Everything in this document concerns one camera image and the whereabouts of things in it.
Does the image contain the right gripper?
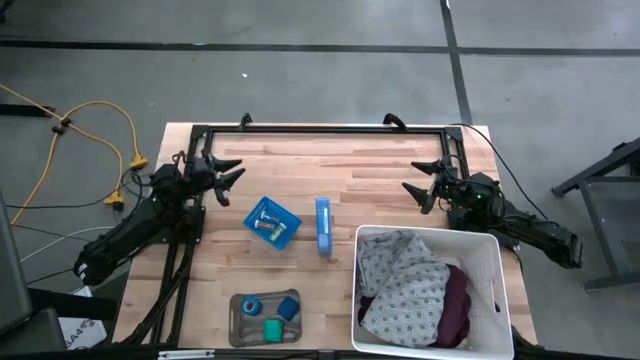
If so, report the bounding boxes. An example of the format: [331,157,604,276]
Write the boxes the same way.
[401,154,470,215]

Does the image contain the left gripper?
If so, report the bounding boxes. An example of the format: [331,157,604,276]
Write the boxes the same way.
[186,148,248,208]

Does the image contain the blue slotted plastic basket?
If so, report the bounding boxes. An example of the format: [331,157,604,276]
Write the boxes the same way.
[242,195,303,251]

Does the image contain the grey patterned cloth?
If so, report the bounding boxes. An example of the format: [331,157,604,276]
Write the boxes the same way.
[355,230,451,349]

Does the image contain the light blue bandage roll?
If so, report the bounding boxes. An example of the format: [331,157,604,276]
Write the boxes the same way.
[241,295,264,317]

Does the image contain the purple cloth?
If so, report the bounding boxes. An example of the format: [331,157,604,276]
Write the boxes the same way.
[357,263,473,350]

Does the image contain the green bandage roll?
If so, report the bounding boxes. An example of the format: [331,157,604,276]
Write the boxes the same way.
[263,318,285,344]

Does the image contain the white plastic bin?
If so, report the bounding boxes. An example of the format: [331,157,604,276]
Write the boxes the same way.
[351,224,516,360]

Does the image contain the blue translucent plastic case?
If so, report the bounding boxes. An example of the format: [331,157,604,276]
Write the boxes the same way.
[315,196,333,259]

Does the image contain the grey transparent plastic tray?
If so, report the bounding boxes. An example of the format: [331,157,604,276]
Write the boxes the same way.
[228,288,303,349]

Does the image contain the black metal table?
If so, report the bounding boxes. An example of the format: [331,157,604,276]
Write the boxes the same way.
[551,135,640,292]

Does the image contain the black floor bar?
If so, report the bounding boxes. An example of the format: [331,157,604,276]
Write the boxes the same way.
[0,103,57,118]

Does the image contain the white cardboard box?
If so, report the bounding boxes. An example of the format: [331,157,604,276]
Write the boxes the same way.
[58,284,109,351]

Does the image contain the black office chair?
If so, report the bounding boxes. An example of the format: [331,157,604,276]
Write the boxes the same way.
[0,192,120,360]

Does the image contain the black power cable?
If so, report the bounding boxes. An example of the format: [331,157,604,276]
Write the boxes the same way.
[449,122,551,221]

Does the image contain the yellow extension cable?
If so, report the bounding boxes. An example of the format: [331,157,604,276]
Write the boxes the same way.
[9,122,127,226]
[0,83,150,170]

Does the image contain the black aluminium frame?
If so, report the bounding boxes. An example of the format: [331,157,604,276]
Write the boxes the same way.
[112,122,541,360]

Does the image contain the white floor cable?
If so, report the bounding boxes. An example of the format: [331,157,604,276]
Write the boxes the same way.
[19,225,136,264]

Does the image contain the thin black floor cable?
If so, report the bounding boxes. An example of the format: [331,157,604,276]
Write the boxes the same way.
[3,198,109,210]
[25,259,86,286]
[10,223,121,247]

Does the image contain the silver metal handle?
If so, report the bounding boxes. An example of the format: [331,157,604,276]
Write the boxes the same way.
[157,349,217,360]

